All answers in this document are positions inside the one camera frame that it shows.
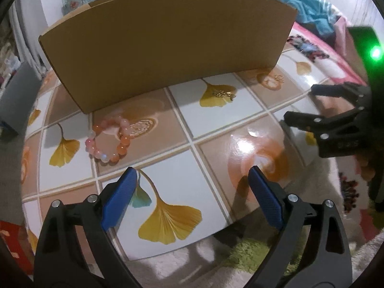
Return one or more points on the small gold earring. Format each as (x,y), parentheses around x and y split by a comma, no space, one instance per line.
(279,77)

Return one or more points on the pink floral blanket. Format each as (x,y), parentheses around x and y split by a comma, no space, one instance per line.
(330,63)

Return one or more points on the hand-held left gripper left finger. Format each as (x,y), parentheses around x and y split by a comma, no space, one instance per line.
(120,195)

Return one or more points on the blue patterned clothing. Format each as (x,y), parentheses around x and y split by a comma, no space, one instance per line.
(312,9)

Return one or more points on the grey box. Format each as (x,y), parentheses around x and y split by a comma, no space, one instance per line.
(16,102)

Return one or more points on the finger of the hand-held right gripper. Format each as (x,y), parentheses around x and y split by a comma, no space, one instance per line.
(312,124)
(339,91)

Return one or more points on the red box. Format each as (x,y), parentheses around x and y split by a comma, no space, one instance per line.
(13,243)

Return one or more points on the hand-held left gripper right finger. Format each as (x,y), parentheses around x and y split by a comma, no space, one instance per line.
(270,201)

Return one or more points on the brown cardboard box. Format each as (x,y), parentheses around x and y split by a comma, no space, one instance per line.
(165,51)

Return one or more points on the person's right hand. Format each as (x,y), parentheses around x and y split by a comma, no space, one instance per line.
(367,168)

